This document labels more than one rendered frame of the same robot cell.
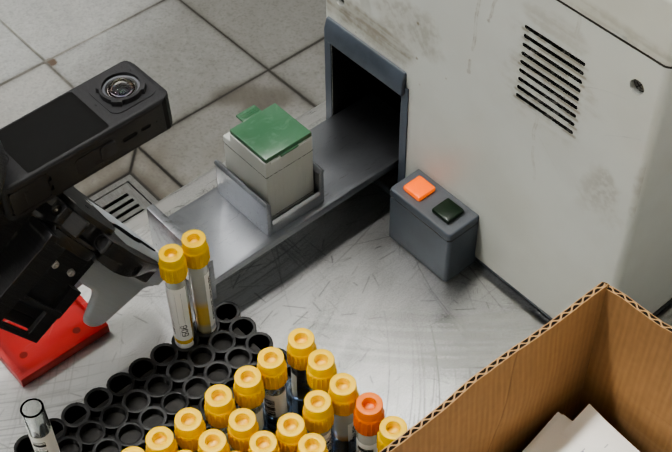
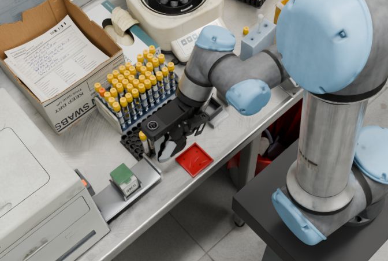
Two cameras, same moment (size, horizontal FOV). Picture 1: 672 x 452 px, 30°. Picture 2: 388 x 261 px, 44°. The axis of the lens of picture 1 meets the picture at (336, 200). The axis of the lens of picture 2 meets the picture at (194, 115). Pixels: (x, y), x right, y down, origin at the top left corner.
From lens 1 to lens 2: 1.14 m
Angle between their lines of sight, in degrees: 74
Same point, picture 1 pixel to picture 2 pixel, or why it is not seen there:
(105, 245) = not seen: hidden behind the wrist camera
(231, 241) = (138, 170)
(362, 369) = (107, 150)
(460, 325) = (79, 163)
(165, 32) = not seen: outside the picture
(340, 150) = (104, 205)
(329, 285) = not seen: hidden behind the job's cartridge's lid
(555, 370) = (59, 105)
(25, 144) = (175, 108)
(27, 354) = (196, 151)
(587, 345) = (49, 112)
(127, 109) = (150, 119)
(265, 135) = (122, 171)
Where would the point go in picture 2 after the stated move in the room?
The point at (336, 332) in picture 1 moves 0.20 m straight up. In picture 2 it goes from (113, 160) to (97, 119)
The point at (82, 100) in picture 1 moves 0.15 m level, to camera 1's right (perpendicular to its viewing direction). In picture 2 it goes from (163, 122) to (92, 125)
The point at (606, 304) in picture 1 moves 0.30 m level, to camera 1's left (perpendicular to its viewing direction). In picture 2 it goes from (43, 105) to (170, 100)
